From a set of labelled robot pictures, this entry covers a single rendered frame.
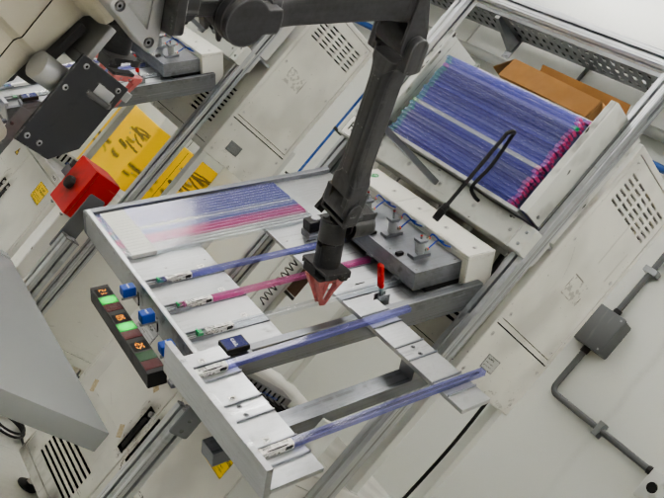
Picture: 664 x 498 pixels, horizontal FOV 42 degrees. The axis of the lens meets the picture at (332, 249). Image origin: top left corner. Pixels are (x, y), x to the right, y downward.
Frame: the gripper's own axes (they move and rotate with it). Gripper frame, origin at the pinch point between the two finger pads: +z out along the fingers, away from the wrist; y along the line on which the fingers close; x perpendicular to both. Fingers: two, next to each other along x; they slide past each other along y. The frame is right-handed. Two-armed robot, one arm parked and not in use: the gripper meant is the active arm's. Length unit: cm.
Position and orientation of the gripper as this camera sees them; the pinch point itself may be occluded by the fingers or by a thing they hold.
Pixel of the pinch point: (320, 299)
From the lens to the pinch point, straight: 190.7
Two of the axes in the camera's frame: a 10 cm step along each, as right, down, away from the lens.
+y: -5.3, -4.4, 7.2
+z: -1.5, 8.9, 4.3
